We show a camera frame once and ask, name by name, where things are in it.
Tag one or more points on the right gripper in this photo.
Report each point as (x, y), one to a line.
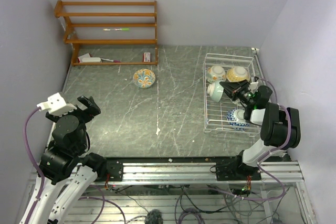
(230, 88)

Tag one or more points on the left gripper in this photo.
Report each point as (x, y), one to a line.
(92, 107)

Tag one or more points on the light teal bowl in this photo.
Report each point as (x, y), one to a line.
(215, 91)

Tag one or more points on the yellow sun blue rim bowl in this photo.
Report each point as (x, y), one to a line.
(237, 74)

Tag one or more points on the red patterned bowl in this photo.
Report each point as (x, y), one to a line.
(235, 118)

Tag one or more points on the blue orange floral bowl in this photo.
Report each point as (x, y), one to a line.
(144, 78)

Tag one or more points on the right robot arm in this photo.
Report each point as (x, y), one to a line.
(280, 126)

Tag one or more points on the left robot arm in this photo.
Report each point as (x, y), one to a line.
(67, 167)

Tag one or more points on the wooden shelf rack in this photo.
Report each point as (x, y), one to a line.
(85, 21)

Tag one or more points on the white case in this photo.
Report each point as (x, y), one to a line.
(91, 60)

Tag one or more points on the red white small box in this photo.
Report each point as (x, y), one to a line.
(80, 58)

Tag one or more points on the pink white pen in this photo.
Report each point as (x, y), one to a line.
(109, 60)

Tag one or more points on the red white card box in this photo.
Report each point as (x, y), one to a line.
(146, 57)

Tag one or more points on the green white pen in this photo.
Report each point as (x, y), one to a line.
(116, 29)

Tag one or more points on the white wire dish rack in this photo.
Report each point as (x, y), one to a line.
(216, 112)

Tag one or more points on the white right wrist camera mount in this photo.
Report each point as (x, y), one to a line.
(253, 86)

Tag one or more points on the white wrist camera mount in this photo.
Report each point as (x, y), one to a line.
(56, 105)
(253, 86)

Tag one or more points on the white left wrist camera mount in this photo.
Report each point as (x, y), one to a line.
(56, 105)

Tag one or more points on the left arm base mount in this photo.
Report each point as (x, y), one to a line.
(113, 170)

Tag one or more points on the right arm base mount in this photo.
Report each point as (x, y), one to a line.
(231, 172)

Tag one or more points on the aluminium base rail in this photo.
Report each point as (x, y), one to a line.
(200, 173)

